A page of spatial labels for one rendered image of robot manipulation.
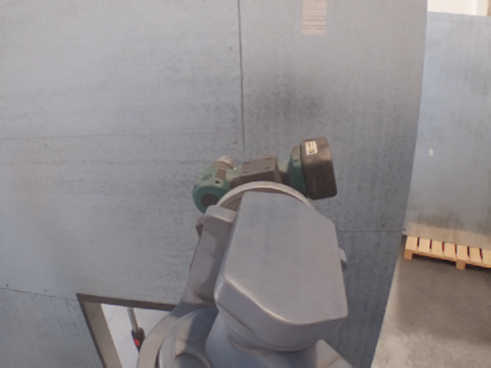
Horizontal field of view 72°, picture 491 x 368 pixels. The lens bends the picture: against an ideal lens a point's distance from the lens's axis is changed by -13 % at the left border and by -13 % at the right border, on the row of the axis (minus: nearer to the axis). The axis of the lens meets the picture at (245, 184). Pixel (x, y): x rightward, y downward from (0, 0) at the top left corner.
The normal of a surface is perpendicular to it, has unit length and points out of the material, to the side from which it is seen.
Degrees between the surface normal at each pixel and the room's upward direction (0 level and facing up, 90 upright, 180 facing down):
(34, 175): 90
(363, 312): 90
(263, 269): 21
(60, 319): 90
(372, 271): 90
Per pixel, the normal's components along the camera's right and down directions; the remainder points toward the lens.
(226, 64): -0.11, 0.42
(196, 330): 0.32, -0.85
